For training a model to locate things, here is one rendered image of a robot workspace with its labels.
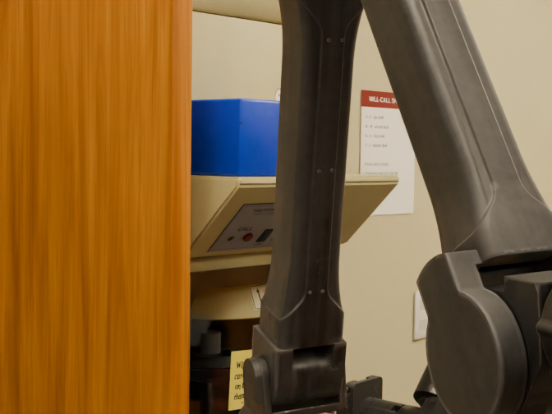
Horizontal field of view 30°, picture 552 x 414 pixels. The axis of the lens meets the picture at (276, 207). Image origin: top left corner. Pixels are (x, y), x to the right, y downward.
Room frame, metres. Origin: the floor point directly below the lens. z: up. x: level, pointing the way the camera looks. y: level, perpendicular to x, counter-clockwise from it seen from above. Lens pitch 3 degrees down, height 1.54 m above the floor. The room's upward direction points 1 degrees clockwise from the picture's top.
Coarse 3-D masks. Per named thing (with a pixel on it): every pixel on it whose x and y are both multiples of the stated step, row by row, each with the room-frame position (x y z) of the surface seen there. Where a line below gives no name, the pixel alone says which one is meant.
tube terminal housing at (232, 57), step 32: (192, 32) 1.27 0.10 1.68; (224, 32) 1.31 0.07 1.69; (256, 32) 1.36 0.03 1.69; (192, 64) 1.27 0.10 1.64; (224, 64) 1.31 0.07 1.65; (256, 64) 1.36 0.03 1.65; (192, 96) 1.27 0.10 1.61; (224, 96) 1.31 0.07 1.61; (256, 96) 1.36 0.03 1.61; (224, 256) 1.31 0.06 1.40; (256, 256) 1.36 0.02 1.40
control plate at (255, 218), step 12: (252, 204) 1.22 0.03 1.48; (264, 204) 1.23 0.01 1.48; (240, 216) 1.22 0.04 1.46; (252, 216) 1.24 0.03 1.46; (264, 216) 1.26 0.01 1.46; (228, 228) 1.23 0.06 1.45; (240, 228) 1.25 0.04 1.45; (252, 228) 1.26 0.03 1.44; (264, 228) 1.28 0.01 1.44; (216, 240) 1.24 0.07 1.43; (240, 240) 1.27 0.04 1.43; (252, 240) 1.29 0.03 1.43
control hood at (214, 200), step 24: (192, 192) 1.22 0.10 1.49; (216, 192) 1.19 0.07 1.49; (240, 192) 1.18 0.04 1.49; (264, 192) 1.21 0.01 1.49; (360, 192) 1.36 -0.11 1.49; (384, 192) 1.40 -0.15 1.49; (192, 216) 1.21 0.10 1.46; (216, 216) 1.19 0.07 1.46; (360, 216) 1.42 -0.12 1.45; (192, 240) 1.21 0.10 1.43
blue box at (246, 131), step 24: (192, 120) 1.23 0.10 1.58; (216, 120) 1.21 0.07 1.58; (240, 120) 1.18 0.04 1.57; (264, 120) 1.21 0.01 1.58; (192, 144) 1.23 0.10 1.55; (216, 144) 1.20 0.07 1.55; (240, 144) 1.18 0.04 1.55; (264, 144) 1.21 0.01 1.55; (192, 168) 1.23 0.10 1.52; (216, 168) 1.20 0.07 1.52; (240, 168) 1.18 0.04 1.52; (264, 168) 1.21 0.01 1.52
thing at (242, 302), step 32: (192, 288) 1.26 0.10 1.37; (224, 288) 1.30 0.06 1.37; (256, 288) 1.34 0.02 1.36; (192, 320) 1.26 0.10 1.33; (224, 320) 1.30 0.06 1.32; (256, 320) 1.34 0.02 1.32; (192, 352) 1.26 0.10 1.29; (224, 352) 1.30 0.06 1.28; (192, 384) 1.26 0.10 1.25; (224, 384) 1.30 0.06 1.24
